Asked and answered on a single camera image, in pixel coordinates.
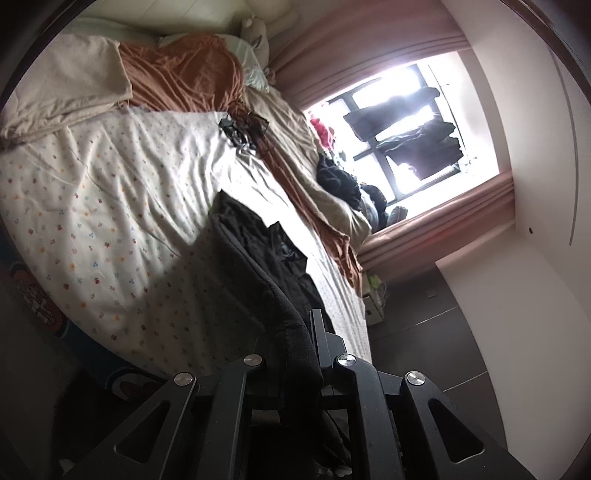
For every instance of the black button shirt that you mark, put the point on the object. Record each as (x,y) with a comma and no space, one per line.
(286,323)

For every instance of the beige duvet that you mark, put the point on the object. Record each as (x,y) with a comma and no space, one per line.
(295,138)

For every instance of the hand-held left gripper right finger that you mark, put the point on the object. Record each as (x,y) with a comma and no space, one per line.
(355,392)

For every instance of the light green pillow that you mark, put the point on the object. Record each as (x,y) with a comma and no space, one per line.
(251,69)

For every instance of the folded beige cloth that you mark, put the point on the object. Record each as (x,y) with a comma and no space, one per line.
(69,83)

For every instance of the small green object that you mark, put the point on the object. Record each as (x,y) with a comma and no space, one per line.
(374,280)

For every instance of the window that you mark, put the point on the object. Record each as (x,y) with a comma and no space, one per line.
(475,115)

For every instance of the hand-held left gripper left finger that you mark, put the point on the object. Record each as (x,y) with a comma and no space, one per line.
(235,392)

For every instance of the white nightstand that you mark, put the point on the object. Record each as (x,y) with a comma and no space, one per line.
(374,309)

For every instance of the red cloth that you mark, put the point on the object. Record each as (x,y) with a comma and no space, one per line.
(321,134)

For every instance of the beige plush toy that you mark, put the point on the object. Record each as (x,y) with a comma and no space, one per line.
(258,32)

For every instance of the black garment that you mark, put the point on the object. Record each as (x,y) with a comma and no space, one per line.
(281,258)

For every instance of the bed with floral sheet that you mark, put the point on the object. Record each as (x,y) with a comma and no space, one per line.
(115,194)

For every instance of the pile of dark clothes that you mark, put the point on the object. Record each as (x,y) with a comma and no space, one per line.
(337,180)

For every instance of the orange blanket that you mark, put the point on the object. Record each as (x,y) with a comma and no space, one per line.
(184,74)

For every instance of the dark hanging garment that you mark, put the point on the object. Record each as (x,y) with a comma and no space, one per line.
(415,152)
(369,122)

